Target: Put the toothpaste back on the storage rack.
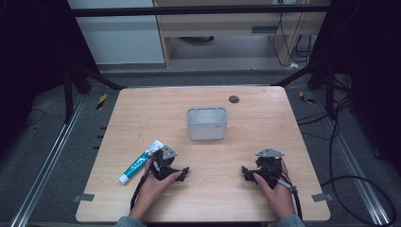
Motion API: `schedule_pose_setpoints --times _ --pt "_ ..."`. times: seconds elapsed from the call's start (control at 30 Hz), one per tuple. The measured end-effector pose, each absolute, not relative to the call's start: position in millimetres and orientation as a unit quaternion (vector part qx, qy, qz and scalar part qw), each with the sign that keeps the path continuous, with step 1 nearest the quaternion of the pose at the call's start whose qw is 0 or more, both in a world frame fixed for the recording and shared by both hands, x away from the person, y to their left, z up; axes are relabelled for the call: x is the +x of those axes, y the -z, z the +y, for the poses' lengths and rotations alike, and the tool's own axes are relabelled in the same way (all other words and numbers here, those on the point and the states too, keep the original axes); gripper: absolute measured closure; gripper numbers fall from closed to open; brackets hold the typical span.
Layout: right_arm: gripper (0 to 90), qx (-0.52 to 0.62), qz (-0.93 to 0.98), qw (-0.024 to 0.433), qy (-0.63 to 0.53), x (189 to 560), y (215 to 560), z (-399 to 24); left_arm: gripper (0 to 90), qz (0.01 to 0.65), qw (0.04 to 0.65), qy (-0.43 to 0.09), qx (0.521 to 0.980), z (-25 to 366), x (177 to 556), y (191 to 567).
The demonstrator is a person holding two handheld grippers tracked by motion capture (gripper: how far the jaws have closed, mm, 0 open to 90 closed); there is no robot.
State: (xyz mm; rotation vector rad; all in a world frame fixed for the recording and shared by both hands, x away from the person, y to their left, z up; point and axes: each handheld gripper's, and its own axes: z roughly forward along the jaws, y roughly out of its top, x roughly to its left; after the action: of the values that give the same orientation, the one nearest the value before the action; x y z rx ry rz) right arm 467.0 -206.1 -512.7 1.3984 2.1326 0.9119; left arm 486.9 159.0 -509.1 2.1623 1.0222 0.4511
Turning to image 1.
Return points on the grey tape patch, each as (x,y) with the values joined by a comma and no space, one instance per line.
(322,197)
(83,197)

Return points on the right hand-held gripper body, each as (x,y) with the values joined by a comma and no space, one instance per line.
(268,167)

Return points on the black horizontal bar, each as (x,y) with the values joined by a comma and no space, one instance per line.
(189,11)

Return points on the yellow and black striped tape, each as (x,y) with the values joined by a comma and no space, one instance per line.
(101,101)
(306,98)

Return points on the person's left hand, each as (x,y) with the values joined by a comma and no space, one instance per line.
(151,192)

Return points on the person's right hand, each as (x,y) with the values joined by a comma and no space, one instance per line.
(279,198)

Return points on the white plug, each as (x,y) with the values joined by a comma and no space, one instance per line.
(293,65)

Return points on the white and teal toothpaste tube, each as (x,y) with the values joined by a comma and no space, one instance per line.
(138,164)

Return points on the round grey table grommet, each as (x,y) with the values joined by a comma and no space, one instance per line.
(233,99)

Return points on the grey plastic container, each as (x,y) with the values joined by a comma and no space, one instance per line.
(206,124)

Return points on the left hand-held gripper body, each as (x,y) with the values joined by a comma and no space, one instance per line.
(164,162)

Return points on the black metal stand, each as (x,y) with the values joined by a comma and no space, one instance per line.
(329,91)
(68,94)

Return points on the light wooden desk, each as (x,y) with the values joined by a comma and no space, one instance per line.
(220,25)

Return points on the dark curtain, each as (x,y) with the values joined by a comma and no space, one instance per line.
(372,78)
(31,63)

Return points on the white cabinet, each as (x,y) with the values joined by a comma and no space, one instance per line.
(119,41)

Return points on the aluminium floor rail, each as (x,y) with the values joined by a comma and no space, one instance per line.
(47,164)
(353,164)

